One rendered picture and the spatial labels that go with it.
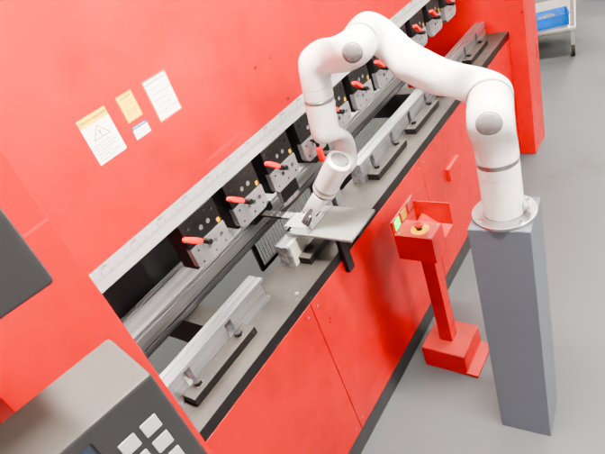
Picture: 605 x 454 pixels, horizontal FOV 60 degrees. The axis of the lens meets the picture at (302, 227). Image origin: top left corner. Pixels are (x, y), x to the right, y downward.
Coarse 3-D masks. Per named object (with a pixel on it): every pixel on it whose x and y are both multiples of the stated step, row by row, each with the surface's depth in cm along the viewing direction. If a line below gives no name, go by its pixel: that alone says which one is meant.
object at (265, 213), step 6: (270, 204) 210; (264, 210) 207; (270, 210) 210; (258, 216) 205; (264, 216) 205; (270, 216) 203; (276, 216) 201; (282, 216) 199; (288, 216) 198; (252, 222) 204
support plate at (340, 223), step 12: (324, 216) 191; (336, 216) 188; (348, 216) 186; (360, 216) 183; (300, 228) 189; (324, 228) 184; (336, 228) 182; (348, 228) 180; (360, 228) 178; (336, 240) 177; (348, 240) 174
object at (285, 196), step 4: (292, 180) 189; (296, 180) 191; (288, 184) 187; (292, 184) 189; (296, 184) 191; (284, 188) 186; (288, 188) 188; (292, 188) 189; (296, 188) 191; (276, 192) 185; (280, 192) 184; (284, 192) 186; (288, 192) 188; (292, 192) 189; (296, 192) 193; (280, 196) 186; (284, 196) 186; (288, 196) 188; (292, 196) 191; (280, 200) 187; (284, 200) 187; (288, 200) 190; (284, 204) 188
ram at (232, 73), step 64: (0, 0) 105; (64, 0) 115; (128, 0) 127; (192, 0) 142; (256, 0) 162; (320, 0) 187; (384, 0) 223; (0, 64) 106; (64, 64) 116; (128, 64) 129; (192, 64) 144; (256, 64) 164; (0, 128) 107; (64, 128) 117; (128, 128) 130; (192, 128) 146; (256, 128) 167; (64, 192) 119; (128, 192) 132
